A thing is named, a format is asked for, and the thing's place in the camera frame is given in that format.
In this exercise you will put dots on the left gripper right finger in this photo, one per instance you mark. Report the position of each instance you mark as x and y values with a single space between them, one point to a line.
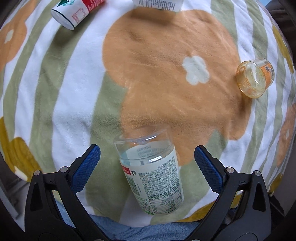
242 208

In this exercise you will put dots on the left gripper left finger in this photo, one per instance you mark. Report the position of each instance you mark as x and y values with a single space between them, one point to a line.
53 210

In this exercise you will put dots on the clear cup white green label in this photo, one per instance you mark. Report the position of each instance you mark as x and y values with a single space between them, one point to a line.
149 161

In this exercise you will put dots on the amber cup orange label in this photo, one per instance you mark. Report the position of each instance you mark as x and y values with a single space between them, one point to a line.
254 77

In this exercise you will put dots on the clear cup red label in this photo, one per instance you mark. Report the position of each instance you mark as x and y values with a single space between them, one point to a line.
70 13

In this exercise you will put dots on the white cup blue logo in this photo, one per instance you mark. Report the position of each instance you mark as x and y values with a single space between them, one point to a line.
167 5

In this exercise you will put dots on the blue denim trouser leg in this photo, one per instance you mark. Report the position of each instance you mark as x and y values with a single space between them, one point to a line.
167 231

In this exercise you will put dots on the striped floral fleece blanket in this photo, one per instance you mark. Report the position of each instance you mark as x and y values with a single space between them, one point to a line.
125 67

